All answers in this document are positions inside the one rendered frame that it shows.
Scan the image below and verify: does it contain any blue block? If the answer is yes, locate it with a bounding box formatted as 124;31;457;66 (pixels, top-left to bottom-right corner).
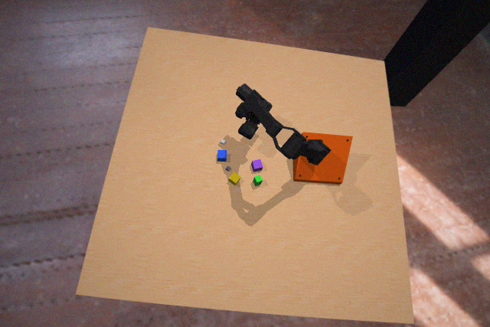
217;150;227;162

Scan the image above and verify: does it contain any yellow block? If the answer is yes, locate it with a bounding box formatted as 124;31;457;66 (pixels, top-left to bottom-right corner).
228;172;241;185

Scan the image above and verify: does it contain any purple cube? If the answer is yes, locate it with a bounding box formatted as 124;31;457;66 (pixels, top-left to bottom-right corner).
251;159;263;172

